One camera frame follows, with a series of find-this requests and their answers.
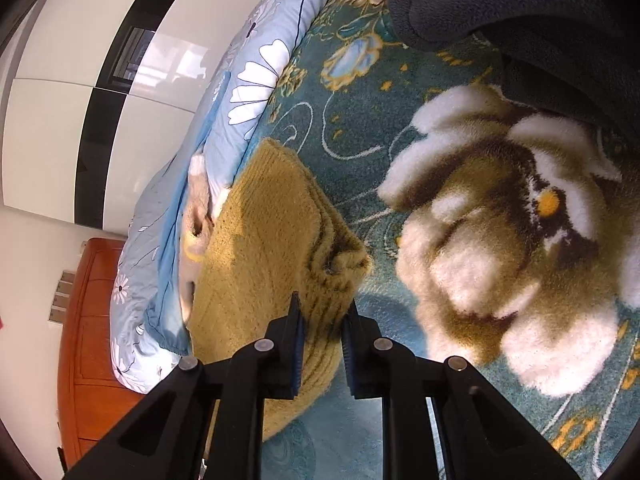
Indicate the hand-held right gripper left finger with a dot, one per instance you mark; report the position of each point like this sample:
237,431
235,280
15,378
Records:
296,350

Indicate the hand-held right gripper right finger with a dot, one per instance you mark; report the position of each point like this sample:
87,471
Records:
350,355

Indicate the yellow knitted sweater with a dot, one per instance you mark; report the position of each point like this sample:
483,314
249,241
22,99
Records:
260,240

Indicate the beige fuzzy garment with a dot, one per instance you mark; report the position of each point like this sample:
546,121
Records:
195,210

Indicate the teal floral blanket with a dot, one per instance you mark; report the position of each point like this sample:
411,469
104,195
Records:
500,260

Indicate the wooden headboard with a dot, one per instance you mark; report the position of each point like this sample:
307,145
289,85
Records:
90,360

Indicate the blue floral duvet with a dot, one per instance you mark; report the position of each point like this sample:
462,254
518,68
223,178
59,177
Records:
260,60

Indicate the white glossy wardrobe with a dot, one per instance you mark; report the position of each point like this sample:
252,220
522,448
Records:
60,135

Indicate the dark grey fleece garment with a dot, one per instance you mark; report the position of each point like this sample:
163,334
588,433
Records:
500,0

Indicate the wall switch plate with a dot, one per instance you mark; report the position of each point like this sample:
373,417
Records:
60,301
64,289
68,277
56,314

